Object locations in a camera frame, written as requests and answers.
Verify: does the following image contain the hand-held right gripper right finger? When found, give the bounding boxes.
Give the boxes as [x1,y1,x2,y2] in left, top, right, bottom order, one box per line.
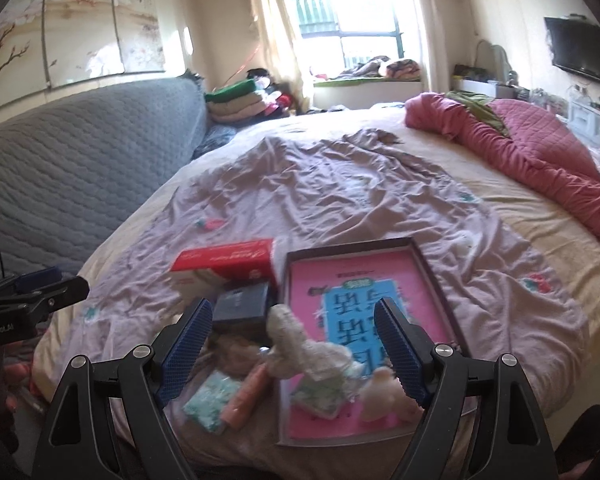
[373,297,556,480]

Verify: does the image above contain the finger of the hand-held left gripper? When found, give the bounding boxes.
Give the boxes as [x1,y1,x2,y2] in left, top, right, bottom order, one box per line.
[10,276,90,318]
[12,267,63,293]

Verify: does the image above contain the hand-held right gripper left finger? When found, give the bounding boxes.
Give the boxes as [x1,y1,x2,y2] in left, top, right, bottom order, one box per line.
[30,297,215,480]

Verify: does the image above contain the green floral tissue pack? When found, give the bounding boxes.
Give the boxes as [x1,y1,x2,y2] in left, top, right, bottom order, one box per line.
[292,365,361,418]
[182,370,243,435]

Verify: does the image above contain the brown cardboard tray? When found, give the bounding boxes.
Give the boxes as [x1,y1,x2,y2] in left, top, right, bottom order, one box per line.
[277,237,473,447]

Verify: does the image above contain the peach soft packet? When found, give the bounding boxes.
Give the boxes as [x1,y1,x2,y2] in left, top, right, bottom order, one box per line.
[220,360,272,429]

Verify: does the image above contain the white spotted plush toy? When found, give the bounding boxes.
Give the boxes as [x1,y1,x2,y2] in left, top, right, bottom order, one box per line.
[265,304,363,378]

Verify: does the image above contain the red cloth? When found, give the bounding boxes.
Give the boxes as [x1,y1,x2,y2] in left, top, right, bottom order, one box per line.
[5,361,37,385]

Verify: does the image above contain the dark blue box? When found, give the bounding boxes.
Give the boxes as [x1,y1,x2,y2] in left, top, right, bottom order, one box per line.
[212,281,273,341]

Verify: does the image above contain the red tissue box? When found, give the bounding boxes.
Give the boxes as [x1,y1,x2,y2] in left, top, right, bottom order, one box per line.
[170,239,278,306]

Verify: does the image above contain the pink book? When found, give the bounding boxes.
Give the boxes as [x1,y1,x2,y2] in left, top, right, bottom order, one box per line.
[286,250,453,438]

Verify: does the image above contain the grey quilted headboard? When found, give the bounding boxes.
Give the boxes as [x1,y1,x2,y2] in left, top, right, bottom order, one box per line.
[0,77,208,281]

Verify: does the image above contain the lilac printed blanket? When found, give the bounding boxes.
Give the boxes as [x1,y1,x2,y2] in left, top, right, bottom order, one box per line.
[77,127,588,461]

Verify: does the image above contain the bed with cream sheet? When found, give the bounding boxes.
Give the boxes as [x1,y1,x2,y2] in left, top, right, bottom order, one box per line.
[30,105,600,461]

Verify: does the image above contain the dark patterned pillow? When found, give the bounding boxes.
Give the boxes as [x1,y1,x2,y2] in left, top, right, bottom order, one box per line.
[192,122,238,161]

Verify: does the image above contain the person's dark trousers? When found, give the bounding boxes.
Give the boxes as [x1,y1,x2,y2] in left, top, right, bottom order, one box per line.
[555,405,600,480]

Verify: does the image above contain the pink quilt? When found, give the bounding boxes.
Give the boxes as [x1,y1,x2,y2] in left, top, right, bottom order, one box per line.
[405,91,600,261]

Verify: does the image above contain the beige folded blankets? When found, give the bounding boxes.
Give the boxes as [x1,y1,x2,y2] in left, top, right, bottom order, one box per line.
[207,91,276,123]

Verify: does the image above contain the olive green garment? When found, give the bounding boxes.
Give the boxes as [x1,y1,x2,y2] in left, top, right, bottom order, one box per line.
[447,89,511,137]

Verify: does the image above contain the green folded blanket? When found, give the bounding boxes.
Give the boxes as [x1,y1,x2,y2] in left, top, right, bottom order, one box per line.
[205,79,258,102]

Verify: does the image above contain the pile of colourful clothes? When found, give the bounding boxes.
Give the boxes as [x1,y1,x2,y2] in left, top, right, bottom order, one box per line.
[264,86,294,112]

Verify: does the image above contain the green window seat mat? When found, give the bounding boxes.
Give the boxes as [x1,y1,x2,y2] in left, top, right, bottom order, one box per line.
[312,76,423,89]

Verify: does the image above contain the cluttered white dresser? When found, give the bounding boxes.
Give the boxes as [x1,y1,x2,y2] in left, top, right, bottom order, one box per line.
[452,62,533,100]

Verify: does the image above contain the pile of bedding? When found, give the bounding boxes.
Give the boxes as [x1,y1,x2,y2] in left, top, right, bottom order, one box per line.
[342,56,423,81]

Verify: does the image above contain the white cabinet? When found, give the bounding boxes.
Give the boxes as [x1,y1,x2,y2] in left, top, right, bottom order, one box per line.
[567,97,600,141]

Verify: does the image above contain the oval vanity mirror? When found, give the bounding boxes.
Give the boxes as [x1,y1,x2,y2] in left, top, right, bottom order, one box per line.
[475,40,510,83]

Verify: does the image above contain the cream curtain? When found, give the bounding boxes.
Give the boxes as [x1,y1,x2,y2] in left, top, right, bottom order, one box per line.
[405,0,456,96]
[245,0,311,116]

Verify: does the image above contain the window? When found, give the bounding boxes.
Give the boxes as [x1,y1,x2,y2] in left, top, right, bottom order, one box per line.
[282,0,406,81]

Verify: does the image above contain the black television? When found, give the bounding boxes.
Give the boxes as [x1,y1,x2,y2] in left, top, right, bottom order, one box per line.
[544,16,600,86]

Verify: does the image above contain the blossom wall painting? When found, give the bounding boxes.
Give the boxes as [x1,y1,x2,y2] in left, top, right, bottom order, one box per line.
[0,0,163,116]

